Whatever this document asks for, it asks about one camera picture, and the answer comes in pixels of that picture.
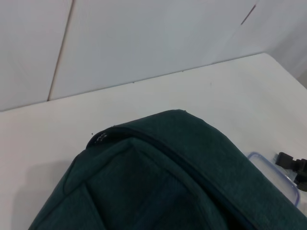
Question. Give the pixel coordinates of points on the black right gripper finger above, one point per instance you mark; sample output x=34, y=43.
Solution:
x=286, y=160

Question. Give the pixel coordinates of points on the clear food box blue lid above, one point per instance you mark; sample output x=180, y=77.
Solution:
x=271, y=177

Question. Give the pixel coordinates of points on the dark teal fabric lunch bag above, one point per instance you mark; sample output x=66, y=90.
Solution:
x=156, y=182

